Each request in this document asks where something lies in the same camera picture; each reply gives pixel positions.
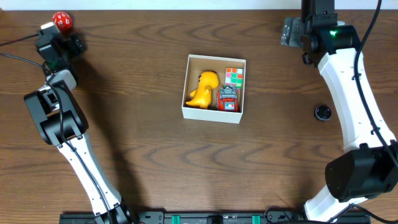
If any red ball with white letters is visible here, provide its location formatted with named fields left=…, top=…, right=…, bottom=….
left=52, top=11, right=73, bottom=31

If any multicolour puzzle cube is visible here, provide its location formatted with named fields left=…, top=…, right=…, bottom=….
left=224, top=67, right=244, bottom=90

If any red grey toy fire truck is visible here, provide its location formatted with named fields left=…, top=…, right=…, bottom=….
left=217, top=86, right=239, bottom=112

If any orange toy dinosaur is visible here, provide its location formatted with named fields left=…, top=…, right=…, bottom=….
left=185, top=71, right=220, bottom=110

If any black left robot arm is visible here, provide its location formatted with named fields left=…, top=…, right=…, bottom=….
left=24, top=26, right=132, bottom=223

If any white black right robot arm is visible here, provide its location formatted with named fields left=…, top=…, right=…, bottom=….
left=300, top=1, right=397, bottom=222

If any small black round cap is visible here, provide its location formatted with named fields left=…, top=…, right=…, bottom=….
left=314, top=105, right=332, bottom=121

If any open cardboard box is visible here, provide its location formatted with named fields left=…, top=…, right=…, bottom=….
left=182, top=55, right=246, bottom=124

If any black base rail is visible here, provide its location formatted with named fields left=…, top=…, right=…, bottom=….
left=59, top=208, right=371, bottom=224

